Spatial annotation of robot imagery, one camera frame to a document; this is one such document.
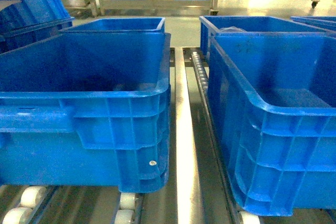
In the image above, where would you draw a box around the blue bin rear left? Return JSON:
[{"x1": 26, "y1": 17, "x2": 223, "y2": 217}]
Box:
[{"x1": 60, "y1": 17, "x2": 165, "y2": 33}]

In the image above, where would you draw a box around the stainless steel shelf rack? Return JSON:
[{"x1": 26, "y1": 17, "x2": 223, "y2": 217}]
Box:
[{"x1": 0, "y1": 0, "x2": 336, "y2": 224}]

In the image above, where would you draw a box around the blue bin rear right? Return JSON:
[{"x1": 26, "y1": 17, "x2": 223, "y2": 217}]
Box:
[{"x1": 200, "y1": 16, "x2": 334, "y2": 57}]

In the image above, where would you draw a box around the blue bin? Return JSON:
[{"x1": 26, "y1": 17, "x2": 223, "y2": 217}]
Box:
[
  {"x1": 207, "y1": 33, "x2": 335, "y2": 216},
  {"x1": 1, "y1": 31, "x2": 171, "y2": 193},
  {"x1": 60, "y1": 17, "x2": 165, "y2": 33},
  {"x1": 200, "y1": 16, "x2": 334, "y2": 57}
]

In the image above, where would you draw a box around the blue bin right front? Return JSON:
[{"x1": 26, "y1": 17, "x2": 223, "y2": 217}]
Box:
[{"x1": 207, "y1": 33, "x2": 335, "y2": 216}]

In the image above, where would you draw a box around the blue bin left front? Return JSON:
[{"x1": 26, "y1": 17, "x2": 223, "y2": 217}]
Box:
[{"x1": 1, "y1": 31, "x2": 171, "y2": 193}]

